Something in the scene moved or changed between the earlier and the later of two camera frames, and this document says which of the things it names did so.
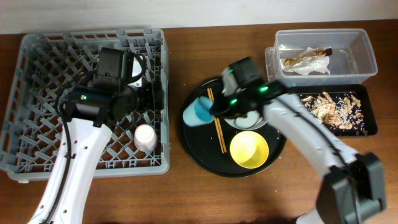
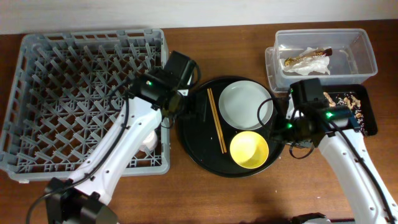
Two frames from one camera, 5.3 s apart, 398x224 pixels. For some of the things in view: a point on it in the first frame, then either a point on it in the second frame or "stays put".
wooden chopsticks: (217, 126) stays put
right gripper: (218, 109) -> (279, 119)
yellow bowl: (249, 149) stays put
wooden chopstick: (216, 123) stays put
